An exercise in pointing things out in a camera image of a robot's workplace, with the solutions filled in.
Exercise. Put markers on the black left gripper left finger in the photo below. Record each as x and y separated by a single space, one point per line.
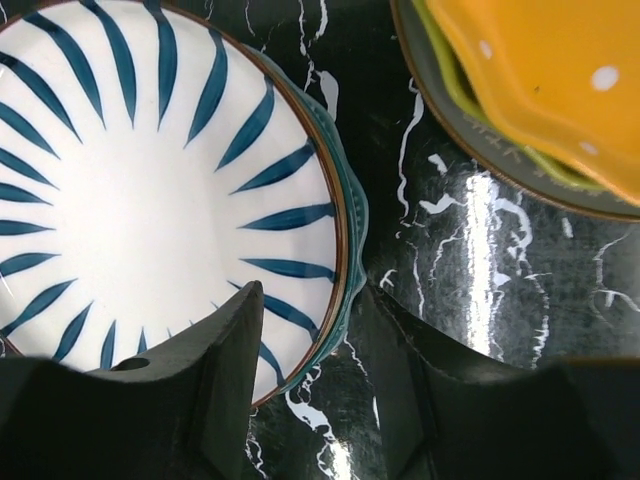
177 411

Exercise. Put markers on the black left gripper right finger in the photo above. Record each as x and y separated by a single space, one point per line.
447 411

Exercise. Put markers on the white blue striped plate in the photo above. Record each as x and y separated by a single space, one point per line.
151 167

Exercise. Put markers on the green dotted plate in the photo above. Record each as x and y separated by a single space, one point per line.
463 95

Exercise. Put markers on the orange dotted plate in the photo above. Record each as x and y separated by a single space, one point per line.
559 76

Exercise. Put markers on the black marble pattern mat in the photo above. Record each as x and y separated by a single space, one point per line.
481 260

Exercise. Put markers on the grey deer plate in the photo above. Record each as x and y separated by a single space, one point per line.
484 144

